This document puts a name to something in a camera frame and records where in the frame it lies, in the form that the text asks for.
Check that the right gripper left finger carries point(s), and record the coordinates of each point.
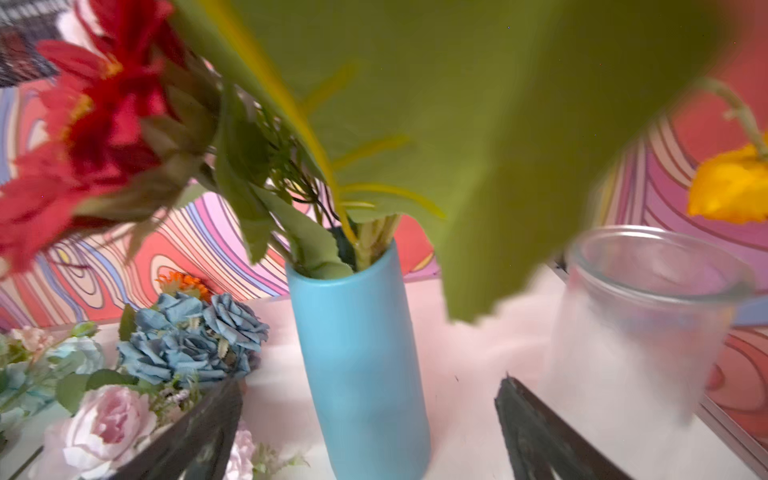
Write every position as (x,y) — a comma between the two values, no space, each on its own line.
(195,447)

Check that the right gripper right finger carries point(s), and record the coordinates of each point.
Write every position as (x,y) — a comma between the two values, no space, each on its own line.
(540,445)

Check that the pink rose green bouquet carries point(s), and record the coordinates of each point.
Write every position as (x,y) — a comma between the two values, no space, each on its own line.
(115,423)

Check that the clear glass vase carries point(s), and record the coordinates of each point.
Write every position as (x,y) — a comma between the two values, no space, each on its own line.
(643,316)

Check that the pale pink blue rose bouquet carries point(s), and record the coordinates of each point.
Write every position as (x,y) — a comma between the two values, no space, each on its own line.
(34,361)

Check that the teal ceramic vase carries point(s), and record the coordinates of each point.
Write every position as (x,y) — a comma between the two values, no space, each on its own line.
(360,356)

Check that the pink purple mixed bouquet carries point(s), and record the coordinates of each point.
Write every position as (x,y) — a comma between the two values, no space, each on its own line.
(266,177)

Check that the orange poppy flower stem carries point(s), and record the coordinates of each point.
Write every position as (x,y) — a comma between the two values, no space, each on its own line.
(732,186)

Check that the red gerbera flower stem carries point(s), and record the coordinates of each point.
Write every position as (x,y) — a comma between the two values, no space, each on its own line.
(128,124)

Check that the light blue hydrangea stem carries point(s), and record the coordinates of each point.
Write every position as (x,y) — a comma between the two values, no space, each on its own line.
(488,122)

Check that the dusty blue hydrangea stem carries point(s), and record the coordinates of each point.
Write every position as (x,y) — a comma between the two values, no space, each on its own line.
(186,339)

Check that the red protea flower stem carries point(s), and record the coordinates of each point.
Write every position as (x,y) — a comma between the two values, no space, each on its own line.
(175,282)

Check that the black wire basket back wall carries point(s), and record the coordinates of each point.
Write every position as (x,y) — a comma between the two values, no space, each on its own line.
(23,24)

